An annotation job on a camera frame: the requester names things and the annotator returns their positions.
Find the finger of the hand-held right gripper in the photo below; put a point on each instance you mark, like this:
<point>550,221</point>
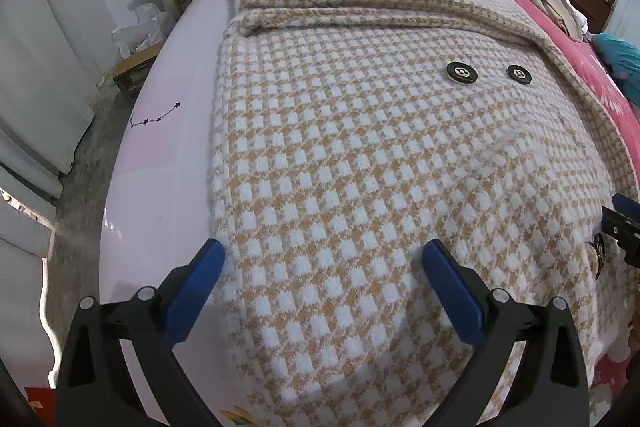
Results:
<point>627,239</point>
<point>629,203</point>

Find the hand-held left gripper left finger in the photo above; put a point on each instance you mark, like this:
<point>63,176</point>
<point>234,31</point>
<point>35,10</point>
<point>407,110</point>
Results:
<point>195,292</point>

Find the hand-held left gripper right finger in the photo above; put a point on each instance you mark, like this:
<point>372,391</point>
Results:
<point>455,292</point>

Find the beige white checked coat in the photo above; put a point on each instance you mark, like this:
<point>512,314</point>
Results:
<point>375,157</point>

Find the red floral blanket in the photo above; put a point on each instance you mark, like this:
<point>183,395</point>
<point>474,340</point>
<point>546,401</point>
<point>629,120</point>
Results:
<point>600,72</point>

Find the teal cloth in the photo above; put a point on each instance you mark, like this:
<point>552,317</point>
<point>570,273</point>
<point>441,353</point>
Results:
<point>617,52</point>

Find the white cloth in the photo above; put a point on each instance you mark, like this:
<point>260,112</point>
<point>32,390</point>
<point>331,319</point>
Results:
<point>580,24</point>

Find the red bag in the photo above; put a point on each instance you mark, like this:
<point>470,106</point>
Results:
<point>42,399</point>

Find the small wooden stool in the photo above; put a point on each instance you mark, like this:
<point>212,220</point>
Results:
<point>135,67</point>

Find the white plastic bag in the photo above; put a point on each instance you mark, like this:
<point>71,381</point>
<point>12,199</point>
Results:
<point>140,27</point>

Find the white curtain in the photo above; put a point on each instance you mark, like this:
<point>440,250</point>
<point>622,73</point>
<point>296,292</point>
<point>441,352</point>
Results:
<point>45,57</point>

